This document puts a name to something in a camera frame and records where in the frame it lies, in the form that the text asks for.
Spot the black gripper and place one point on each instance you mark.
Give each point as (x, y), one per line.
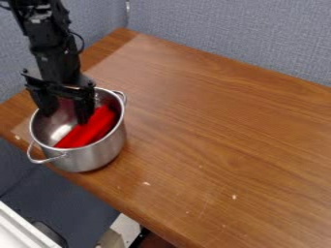
(57, 79)

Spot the metal pot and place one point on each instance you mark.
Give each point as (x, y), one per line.
(46, 130)

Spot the red block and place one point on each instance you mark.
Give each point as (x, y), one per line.
(86, 133)

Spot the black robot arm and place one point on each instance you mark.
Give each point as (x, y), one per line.
(44, 23)

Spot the white equipment box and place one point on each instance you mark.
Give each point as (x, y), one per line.
(22, 234)

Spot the white table bracket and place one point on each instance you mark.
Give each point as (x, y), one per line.
(124, 234)

